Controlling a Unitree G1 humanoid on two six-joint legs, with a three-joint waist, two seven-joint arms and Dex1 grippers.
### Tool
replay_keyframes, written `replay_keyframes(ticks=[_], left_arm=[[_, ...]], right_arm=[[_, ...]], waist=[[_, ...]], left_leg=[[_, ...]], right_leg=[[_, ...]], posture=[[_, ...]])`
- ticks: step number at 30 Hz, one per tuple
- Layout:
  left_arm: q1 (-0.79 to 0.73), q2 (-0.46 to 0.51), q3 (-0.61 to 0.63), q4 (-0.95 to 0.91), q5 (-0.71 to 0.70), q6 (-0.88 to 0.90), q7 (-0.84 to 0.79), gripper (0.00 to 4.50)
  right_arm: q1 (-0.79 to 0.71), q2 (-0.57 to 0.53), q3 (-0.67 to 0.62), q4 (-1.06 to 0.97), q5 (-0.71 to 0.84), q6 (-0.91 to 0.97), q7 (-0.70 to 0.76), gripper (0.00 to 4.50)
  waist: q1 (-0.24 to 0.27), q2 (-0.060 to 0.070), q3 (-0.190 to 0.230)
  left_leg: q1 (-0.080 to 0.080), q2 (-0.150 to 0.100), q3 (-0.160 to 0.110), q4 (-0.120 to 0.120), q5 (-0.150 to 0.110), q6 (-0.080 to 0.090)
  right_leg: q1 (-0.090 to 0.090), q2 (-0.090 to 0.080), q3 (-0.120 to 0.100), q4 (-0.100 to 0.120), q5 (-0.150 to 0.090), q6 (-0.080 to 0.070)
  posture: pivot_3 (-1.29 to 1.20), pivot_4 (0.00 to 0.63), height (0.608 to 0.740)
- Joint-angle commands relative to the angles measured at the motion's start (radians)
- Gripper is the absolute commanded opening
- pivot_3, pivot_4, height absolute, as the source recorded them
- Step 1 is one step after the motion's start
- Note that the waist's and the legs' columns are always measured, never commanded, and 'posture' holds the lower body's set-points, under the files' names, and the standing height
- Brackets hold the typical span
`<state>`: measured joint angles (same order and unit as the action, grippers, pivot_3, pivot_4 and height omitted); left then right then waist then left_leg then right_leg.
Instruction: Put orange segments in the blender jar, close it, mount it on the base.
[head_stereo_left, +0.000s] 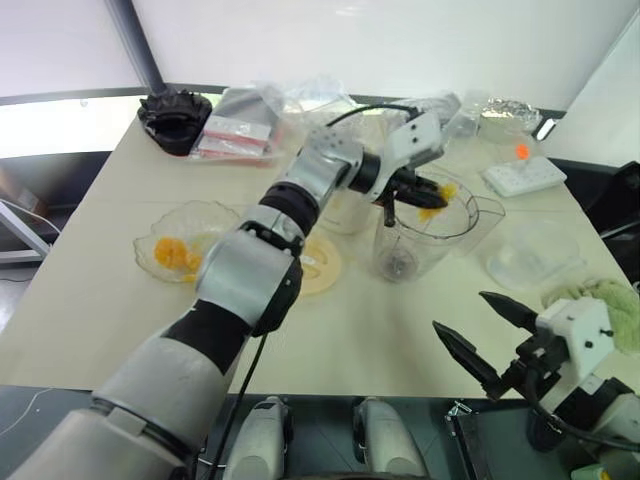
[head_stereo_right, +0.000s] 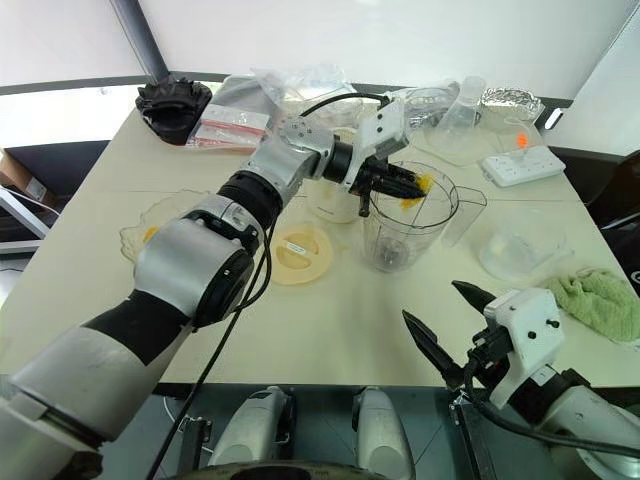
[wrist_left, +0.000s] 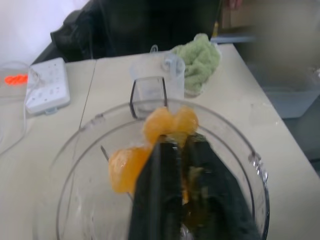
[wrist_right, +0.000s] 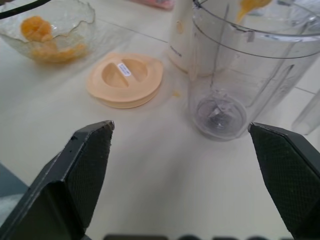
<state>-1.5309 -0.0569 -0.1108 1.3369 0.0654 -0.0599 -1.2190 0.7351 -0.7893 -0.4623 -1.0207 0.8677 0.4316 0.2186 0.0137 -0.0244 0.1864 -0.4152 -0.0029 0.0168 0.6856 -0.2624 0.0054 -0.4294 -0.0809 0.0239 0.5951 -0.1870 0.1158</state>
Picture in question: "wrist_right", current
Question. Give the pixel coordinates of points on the peeled orange segment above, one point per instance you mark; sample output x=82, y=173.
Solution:
x=35, y=28
x=250, y=6
x=62, y=55

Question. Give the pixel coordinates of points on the clear blender jar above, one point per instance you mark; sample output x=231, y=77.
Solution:
x=262, y=75

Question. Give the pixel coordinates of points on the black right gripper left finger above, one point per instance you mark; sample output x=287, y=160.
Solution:
x=62, y=190

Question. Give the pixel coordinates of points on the white blender base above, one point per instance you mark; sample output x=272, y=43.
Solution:
x=180, y=37

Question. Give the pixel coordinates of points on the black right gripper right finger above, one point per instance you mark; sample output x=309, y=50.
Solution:
x=290, y=180

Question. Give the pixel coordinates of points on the red striped plastic bag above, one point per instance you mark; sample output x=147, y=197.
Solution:
x=162, y=3

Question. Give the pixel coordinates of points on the clear glass bowl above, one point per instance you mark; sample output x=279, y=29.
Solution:
x=75, y=22

